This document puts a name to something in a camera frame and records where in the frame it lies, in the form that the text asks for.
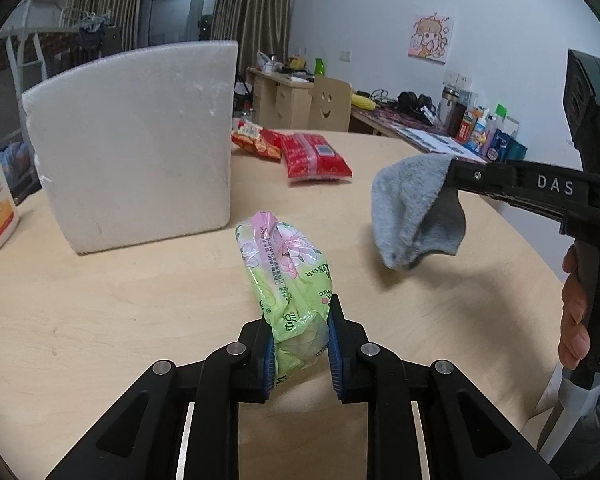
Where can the teal cup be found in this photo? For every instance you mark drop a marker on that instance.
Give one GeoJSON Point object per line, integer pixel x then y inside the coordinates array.
{"type": "Point", "coordinates": [514, 149]}

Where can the metal bunk bed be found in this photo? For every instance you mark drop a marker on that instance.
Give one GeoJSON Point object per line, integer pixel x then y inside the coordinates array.
{"type": "Point", "coordinates": [50, 60]}

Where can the small white wall socket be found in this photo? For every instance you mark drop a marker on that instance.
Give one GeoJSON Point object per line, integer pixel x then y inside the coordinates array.
{"type": "Point", "coordinates": [346, 55]}

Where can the grey sock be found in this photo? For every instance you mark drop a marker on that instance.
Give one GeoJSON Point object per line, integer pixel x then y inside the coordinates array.
{"type": "Point", "coordinates": [405, 200]}

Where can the wooden smiley face chair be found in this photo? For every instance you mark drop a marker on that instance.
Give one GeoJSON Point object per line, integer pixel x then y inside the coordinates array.
{"type": "Point", "coordinates": [330, 105]}

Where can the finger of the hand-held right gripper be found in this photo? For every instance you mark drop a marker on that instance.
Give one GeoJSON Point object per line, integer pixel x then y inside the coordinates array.
{"type": "Point", "coordinates": [525, 206]}
{"type": "Point", "coordinates": [480, 175]}

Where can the glass balcony door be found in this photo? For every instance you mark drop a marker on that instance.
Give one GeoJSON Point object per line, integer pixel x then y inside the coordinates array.
{"type": "Point", "coordinates": [180, 5]}

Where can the orange snack packet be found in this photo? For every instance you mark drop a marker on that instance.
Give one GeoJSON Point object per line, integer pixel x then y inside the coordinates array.
{"type": "Point", "coordinates": [255, 142]}

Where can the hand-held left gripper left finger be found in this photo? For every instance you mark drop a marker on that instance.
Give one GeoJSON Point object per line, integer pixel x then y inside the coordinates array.
{"type": "Point", "coordinates": [269, 360]}

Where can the person's right hand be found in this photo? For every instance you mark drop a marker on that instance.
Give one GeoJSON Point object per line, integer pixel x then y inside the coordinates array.
{"type": "Point", "coordinates": [573, 310]}

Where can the yellow object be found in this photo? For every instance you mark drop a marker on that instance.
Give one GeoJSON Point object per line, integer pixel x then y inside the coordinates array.
{"type": "Point", "coordinates": [365, 101]}

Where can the blue patterned blanket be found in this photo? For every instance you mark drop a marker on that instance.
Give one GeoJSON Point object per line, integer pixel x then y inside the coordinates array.
{"type": "Point", "coordinates": [16, 167]}

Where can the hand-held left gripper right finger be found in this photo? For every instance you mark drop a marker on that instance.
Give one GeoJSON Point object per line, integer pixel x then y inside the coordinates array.
{"type": "Point", "coordinates": [334, 355]}

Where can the wooden desk with drawers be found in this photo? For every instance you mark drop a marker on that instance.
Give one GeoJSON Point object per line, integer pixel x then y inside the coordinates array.
{"type": "Point", "coordinates": [280, 97]}

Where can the green cap bottle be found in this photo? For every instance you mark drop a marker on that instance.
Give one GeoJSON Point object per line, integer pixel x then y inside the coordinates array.
{"type": "Point", "coordinates": [500, 116]}

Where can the green tissue pack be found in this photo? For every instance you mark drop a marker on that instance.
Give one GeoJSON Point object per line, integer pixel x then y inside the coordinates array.
{"type": "Point", "coordinates": [280, 280]}

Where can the dark thermos flask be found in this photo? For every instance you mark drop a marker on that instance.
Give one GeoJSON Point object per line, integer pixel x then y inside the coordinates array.
{"type": "Point", "coordinates": [452, 110]}

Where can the red wet wipes packet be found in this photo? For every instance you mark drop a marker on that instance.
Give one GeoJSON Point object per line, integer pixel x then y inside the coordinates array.
{"type": "Point", "coordinates": [315, 157]}

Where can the black headphones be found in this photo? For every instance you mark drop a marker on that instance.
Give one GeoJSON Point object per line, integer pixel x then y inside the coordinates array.
{"type": "Point", "coordinates": [414, 102]}

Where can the blue lotion bottle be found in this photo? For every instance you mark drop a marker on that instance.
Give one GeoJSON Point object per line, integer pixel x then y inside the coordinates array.
{"type": "Point", "coordinates": [495, 144]}

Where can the white foam box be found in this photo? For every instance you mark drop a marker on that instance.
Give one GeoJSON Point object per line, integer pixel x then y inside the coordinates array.
{"type": "Point", "coordinates": [130, 150]}

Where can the brown curtain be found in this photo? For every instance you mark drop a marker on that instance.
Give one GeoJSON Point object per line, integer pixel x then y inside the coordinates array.
{"type": "Point", "coordinates": [252, 5]}
{"type": "Point", "coordinates": [110, 5]}

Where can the white bed ladder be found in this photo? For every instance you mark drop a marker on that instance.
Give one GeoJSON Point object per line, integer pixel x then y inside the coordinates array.
{"type": "Point", "coordinates": [25, 60]}

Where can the hanging dark clothes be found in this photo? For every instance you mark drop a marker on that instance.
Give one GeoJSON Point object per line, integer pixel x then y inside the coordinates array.
{"type": "Point", "coordinates": [97, 39]}

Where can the orange white carton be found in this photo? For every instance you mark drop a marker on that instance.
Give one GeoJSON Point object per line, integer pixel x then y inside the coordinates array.
{"type": "Point", "coordinates": [468, 127]}

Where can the cartoon wall poster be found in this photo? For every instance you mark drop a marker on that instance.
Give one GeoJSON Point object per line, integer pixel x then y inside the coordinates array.
{"type": "Point", "coordinates": [430, 39]}

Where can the white wall socket panel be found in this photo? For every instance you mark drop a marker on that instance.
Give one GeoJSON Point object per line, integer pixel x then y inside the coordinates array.
{"type": "Point", "coordinates": [457, 80]}

